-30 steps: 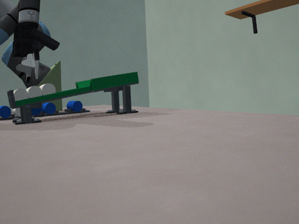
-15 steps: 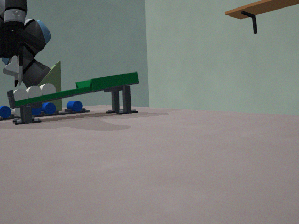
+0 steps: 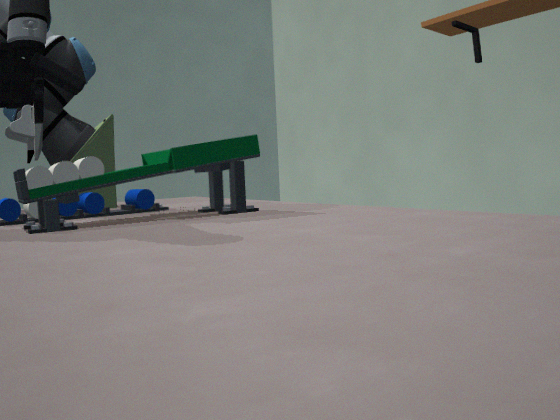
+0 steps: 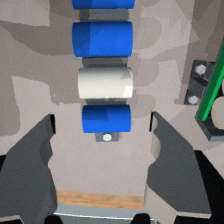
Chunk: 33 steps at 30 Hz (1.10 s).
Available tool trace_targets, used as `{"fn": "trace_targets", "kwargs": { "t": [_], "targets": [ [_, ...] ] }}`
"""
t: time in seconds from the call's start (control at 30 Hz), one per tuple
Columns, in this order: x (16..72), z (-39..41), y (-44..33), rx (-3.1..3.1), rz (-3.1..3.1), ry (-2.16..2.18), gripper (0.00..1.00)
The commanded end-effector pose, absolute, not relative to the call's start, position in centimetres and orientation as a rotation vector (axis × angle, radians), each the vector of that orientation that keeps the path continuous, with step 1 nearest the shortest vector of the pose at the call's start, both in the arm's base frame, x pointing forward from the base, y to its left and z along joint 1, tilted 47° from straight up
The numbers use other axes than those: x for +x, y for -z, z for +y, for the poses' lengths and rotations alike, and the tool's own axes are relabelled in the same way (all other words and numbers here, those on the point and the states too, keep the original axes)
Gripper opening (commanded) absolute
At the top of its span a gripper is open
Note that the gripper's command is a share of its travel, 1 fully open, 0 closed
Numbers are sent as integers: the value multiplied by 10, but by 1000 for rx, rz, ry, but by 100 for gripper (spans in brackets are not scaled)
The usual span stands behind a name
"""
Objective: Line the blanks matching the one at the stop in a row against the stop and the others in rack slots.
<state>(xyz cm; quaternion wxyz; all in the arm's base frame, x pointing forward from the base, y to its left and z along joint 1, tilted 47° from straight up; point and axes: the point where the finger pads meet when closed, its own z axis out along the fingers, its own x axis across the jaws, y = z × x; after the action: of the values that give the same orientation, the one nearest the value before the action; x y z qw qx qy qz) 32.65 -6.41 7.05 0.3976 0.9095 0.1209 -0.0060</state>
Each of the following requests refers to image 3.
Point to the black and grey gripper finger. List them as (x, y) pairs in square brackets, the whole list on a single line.
[(29, 142), (30, 124)]

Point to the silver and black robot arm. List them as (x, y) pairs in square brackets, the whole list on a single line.
[(63, 135)]

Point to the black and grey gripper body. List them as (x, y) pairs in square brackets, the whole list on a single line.
[(25, 83)]

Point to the blue cylinder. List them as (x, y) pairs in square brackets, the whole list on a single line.
[(141, 198), (91, 203), (67, 209), (9, 209)]

